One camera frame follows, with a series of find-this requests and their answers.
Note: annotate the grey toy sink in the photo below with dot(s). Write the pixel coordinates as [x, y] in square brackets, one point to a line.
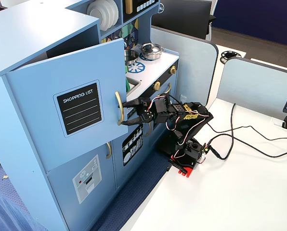
[135, 83]

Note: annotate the blue oven door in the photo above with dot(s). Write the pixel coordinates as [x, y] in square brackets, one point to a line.
[172, 89]

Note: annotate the steel pot lid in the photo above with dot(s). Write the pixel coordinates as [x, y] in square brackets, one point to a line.
[149, 47]

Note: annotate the steel pan without lid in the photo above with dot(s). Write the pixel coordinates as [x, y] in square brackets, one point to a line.
[131, 55]

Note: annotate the light grey desk divider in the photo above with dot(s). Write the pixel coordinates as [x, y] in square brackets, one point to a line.
[194, 72]
[254, 84]

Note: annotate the white toy plate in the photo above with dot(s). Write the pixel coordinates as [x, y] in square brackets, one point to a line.
[116, 13]
[111, 14]
[96, 14]

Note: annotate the black filament spool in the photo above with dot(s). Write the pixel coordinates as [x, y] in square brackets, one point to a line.
[222, 57]

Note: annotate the small tan scrap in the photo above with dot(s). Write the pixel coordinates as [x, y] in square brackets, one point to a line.
[5, 177]

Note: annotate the steel ladle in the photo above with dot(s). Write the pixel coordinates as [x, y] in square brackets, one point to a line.
[125, 44]

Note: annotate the blue shopping list door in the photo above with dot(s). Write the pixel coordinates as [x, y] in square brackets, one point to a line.
[37, 96]

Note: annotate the blue water dispenser door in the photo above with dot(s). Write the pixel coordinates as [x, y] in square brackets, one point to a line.
[61, 192]

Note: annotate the black panel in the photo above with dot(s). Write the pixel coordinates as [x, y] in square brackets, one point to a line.
[182, 16]

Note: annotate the small controller board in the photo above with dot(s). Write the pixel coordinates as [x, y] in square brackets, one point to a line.
[206, 149]

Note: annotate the gold stove knob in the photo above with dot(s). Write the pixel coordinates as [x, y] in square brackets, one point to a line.
[156, 85]
[173, 69]

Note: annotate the black toy microwave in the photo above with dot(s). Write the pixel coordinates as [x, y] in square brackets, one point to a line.
[134, 17]

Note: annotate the red table clamp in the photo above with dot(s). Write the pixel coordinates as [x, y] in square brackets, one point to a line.
[185, 172]

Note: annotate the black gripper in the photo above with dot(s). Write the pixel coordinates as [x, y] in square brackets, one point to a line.
[141, 109]

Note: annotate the blue mesh fabric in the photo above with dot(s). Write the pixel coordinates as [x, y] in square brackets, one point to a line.
[8, 211]

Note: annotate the blue toy kitchen body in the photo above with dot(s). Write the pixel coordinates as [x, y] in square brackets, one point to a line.
[37, 36]

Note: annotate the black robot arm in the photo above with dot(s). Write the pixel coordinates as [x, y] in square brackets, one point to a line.
[194, 120]

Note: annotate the green plastic bucket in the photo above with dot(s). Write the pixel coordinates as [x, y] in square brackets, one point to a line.
[127, 84]

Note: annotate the office chair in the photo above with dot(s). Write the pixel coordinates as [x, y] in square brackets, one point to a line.
[212, 18]

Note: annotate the steel pot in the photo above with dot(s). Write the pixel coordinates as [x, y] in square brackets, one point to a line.
[153, 56]

